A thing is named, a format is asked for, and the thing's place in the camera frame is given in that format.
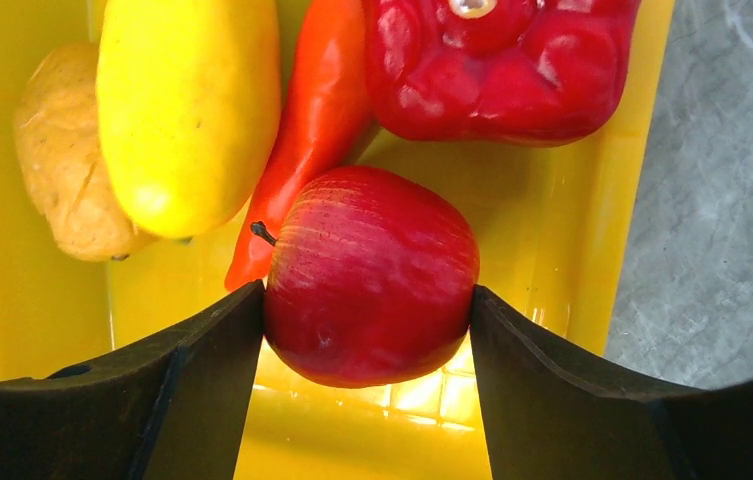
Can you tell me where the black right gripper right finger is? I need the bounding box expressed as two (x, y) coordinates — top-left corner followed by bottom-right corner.
(470, 286), (753, 479)

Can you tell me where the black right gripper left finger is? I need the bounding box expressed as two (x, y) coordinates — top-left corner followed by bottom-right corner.
(0, 281), (264, 479)

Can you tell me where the yellow plastic tray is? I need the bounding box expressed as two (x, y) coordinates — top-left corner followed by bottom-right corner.
(0, 1), (673, 479)

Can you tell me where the tan potato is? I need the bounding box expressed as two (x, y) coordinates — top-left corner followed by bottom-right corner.
(13, 42), (156, 262)

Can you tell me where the orange carrot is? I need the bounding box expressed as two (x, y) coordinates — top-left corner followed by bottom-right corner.
(224, 0), (376, 292)

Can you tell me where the red bell pepper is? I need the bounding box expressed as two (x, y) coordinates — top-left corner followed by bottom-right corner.
(363, 1), (639, 147)

